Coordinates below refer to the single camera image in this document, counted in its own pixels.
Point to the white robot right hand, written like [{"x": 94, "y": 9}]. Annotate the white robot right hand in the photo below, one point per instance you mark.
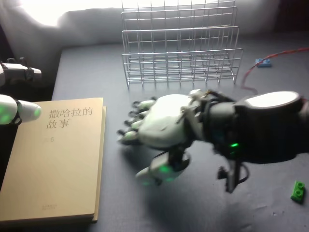
[{"x": 164, "y": 120}]

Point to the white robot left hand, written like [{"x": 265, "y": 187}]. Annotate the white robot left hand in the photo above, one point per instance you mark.
[{"x": 9, "y": 108}]

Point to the beige hardcover book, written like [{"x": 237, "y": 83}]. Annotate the beige hardcover book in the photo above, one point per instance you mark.
[{"x": 55, "y": 157}]

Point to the black backdrop curtain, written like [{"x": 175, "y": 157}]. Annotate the black backdrop curtain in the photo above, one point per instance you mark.
[{"x": 6, "y": 41}]

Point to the grey table cloth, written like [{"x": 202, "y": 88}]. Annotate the grey table cloth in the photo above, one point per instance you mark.
[{"x": 169, "y": 207}]

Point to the white backdrop cloth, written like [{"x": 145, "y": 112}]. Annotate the white backdrop cloth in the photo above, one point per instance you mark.
[{"x": 84, "y": 29}]

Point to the blue toy brick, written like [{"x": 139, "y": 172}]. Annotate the blue toy brick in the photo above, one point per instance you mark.
[{"x": 264, "y": 64}]

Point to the green toy brick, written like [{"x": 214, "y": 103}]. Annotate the green toy brick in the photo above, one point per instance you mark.
[{"x": 297, "y": 192}]

